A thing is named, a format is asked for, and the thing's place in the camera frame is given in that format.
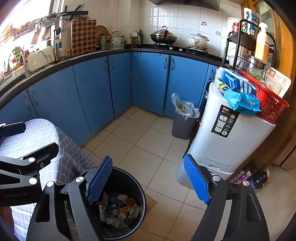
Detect black trash bin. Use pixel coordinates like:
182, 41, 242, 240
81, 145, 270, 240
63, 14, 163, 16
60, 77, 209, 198
88, 167, 147, 240

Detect blue kitchen cabinets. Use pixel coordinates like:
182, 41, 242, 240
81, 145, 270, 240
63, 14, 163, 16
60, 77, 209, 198
1, 52, 217, 145

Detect white plastic drawer cabinet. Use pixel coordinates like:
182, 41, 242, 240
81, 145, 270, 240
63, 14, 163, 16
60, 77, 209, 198
188, 82, 275, 180

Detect black countertop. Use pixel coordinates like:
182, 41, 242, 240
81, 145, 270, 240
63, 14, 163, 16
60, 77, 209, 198
1, 44, 222, 108

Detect chrome sink faucet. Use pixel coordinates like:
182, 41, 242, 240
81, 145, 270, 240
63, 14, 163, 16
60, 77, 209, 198
12, 46, 30, 78

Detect grey bin with bag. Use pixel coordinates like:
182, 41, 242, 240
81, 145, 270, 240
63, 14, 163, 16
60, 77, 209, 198
171, 93, 200, 140

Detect red plastic basket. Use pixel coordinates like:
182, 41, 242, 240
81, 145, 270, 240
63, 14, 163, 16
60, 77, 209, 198
240, 71, 289, 123

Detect blue plastic bag pack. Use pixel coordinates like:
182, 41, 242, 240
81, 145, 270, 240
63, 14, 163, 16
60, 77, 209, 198
215, 67, 261, 115

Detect checkered wooden cutting board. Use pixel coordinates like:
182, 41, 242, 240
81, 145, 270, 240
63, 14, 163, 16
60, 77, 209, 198
71, 19, 96, 57

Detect pale green kettle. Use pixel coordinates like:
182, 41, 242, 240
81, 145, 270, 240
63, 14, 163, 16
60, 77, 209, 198
110, 31, 124, 49

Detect yellow spray bottle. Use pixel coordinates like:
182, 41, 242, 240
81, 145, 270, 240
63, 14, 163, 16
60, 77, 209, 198
255, 22, 269, 64

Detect black metal shelf rack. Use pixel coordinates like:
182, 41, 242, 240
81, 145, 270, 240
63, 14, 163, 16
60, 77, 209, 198
184, 19, 277, 158

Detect white ceramic pot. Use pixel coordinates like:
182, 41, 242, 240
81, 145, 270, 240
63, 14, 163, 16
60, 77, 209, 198
188, 34, 209, 51

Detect steel wok with lid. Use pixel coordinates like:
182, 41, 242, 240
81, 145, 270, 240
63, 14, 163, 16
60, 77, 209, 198
150, 26, 178, 45

